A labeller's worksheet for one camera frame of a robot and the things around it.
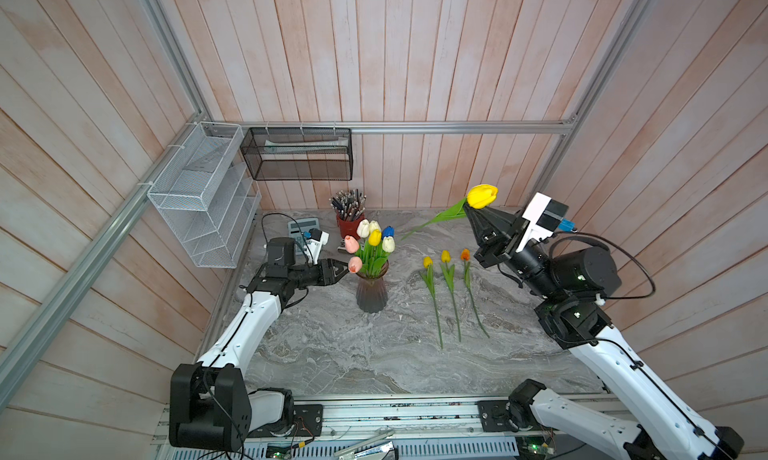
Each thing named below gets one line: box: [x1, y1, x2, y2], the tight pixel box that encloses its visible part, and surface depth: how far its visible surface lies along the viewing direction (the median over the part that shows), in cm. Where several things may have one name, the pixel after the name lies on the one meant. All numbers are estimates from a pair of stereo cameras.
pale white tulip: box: [382, 236, 396, 253], surface depth 74 cm
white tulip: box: [356, 219, 370, 239], surface depth 76 cm
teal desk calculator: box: [287, 218, 320, 248], surface depth 115 cm
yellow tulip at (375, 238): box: [368, 229, 382, 247], surface depth 75 cm
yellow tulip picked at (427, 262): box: [420, 256, 443, 349], surface depth 100 cm
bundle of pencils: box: [328, 189, 367, 222], surface depth 100 cm
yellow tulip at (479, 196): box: [400, 184, 499, 241], surface depth 45 cm
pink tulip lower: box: [348, 256, 363, 273], surface depth 72 cm
